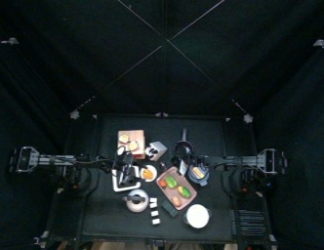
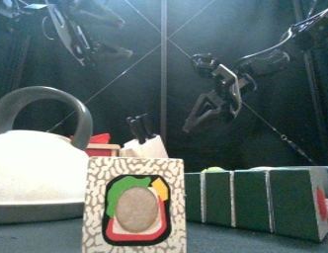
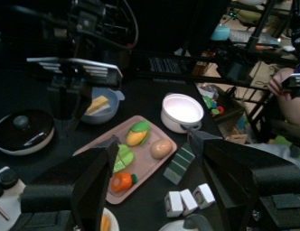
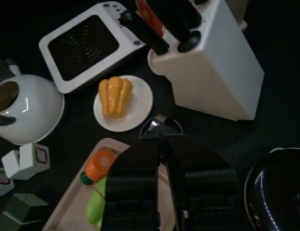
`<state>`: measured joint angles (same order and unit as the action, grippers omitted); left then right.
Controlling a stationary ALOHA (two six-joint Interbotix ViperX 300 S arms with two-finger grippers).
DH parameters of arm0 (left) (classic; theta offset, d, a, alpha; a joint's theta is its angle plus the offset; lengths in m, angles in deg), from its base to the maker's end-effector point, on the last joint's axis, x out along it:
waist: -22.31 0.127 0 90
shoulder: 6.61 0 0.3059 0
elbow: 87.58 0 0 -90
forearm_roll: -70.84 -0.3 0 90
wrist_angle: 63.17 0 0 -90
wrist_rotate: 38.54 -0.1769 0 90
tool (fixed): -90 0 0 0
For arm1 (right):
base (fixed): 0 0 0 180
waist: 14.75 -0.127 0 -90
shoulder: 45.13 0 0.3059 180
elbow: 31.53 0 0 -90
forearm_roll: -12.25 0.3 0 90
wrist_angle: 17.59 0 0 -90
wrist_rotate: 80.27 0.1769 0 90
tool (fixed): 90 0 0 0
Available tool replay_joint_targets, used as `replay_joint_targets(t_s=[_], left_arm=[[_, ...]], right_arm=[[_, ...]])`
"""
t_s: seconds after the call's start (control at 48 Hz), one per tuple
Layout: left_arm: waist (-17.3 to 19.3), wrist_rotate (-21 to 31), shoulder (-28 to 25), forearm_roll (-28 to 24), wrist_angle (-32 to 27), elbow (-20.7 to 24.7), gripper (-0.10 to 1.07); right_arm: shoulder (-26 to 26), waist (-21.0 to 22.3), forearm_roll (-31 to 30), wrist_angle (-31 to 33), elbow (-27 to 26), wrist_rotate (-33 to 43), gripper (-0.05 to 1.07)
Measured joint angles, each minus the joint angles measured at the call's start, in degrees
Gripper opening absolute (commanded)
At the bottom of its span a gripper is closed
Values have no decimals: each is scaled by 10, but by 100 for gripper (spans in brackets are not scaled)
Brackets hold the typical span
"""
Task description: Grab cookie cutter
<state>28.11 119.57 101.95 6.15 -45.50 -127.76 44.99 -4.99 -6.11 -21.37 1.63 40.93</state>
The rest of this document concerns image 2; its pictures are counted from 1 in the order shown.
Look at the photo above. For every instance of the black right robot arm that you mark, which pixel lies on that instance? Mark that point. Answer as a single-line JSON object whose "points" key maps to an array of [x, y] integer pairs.
{"points": [[299, 31]]}

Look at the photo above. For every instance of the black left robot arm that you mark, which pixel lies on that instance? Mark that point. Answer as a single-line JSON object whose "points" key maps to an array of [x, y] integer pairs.
{"points": [[13, 8]]}

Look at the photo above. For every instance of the white knife block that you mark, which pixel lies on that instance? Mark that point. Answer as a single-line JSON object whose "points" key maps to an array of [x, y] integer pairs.
{"points": [[146, 148]]}

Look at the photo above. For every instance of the yellow-green ball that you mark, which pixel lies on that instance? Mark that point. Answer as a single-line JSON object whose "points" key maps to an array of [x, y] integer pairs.
{"points": [[213, 169]]}

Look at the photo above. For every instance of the rice-patterned sushi roll block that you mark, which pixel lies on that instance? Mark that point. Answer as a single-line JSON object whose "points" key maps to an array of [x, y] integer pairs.
{"points": [[136, 171]]}

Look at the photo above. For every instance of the red toy piece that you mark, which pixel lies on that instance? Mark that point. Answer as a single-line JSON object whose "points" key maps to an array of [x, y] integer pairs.
{"points": [[100, 138]]}

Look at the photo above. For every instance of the red wooden crate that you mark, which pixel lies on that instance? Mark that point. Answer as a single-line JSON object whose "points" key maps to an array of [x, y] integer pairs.
{"points": [[101, 151]]}

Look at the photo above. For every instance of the green sushi roll slice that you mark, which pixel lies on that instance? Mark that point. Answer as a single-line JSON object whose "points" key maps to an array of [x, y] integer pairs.
{"points": [[252, 201], [219, 199], [193, 197]]}

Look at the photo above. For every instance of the green sushi slice red centre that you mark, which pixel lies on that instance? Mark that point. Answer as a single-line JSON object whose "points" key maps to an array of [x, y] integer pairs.
{"points": [[295, 204]]}

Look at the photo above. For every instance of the grey vertical frame pole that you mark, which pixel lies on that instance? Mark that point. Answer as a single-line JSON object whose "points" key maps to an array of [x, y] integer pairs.
{"points": [[164, 66]]}

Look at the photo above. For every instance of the dark frame post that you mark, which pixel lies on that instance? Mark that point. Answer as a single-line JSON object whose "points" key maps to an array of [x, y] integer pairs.
{"points": [[312, 99]]}

